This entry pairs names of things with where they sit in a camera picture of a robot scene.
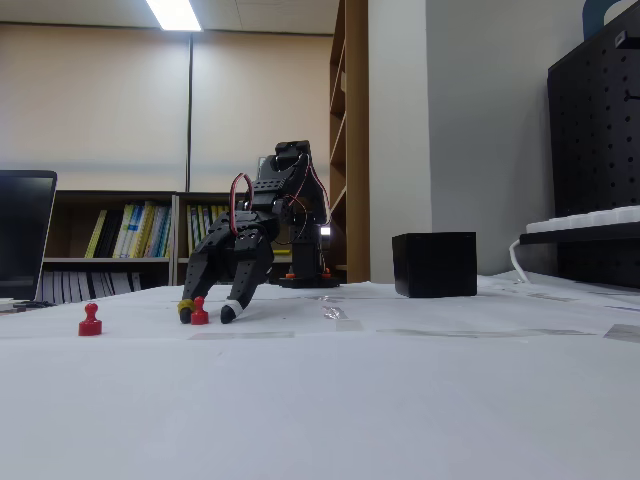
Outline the white power strip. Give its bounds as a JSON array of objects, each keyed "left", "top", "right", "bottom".
[{"left": 524, "top": 203, "right": 640, "bottom": 235}]

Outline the black laptop screen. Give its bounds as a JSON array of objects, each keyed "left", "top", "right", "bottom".
[{"left": 0, "top": 169, "right": 58, "bottom": 303}]

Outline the black vertical cord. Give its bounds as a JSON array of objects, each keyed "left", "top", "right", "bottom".
[{"left": 185, "top": 30, "right": 195, "bottom": 194}]

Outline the white power cable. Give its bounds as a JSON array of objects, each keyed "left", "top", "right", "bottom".
[{"left": 508, "top": 237, "right": 532, "bottom": 284}]

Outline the tall wooden bookshelf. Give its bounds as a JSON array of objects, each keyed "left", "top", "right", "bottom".
[{"left": 328, "top": 0, "right": 370, "bottom": 285}]

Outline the dark blue rounded object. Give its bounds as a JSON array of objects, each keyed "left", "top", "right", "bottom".
[{"left": 582, "top": 0, "right": 640, "bottom": 41}]

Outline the low wooden bookshelf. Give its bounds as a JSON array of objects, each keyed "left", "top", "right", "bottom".
[
  {"left": 174, "top": 191, "right": 331, "bottom": 287},
  {"left": 42, "top": 189, "right": 177, "bottom": 304}
]

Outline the black pegboard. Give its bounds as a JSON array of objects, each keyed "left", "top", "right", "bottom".
[{"left": 546, "top": 9, "right": 640, "bottom": 290}]

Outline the white paper table covering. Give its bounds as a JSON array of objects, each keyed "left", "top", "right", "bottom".
[{"left": 0, "top": 272, "right": 640, "bottom": 480}]

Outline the red white servo cable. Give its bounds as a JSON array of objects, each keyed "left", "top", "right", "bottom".
[{"left": 228, "top": 171, "right": 255, "bottom": 237}]

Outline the slanted yellow book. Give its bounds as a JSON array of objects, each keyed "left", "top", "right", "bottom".
[{"left": 84, "top": 209, "right": 108, "bottom": 259}]

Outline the black square bin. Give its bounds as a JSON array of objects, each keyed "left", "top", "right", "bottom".
[{"left": 391, "top": 231, "right": 478, "bottom": 299}]

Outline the ceiling light panel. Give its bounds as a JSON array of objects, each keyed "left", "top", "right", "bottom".
[{"left": 145, "top": 0, "right": 204, "bottom": 33}]

